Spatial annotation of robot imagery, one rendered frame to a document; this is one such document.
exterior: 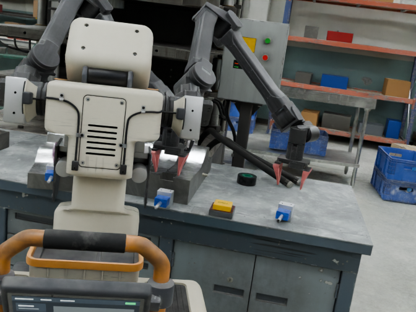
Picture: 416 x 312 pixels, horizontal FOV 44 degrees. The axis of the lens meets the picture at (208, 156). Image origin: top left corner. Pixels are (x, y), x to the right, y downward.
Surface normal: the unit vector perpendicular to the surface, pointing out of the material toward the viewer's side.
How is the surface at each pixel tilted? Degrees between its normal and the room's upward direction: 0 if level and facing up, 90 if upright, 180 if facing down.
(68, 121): 82
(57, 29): 44
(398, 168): 90
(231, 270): 90
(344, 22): 90
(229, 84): 90
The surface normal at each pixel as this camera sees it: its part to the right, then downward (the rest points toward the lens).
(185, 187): -0.17, 0.22
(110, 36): 0.18, -0.46
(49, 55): 0.65, -0.49
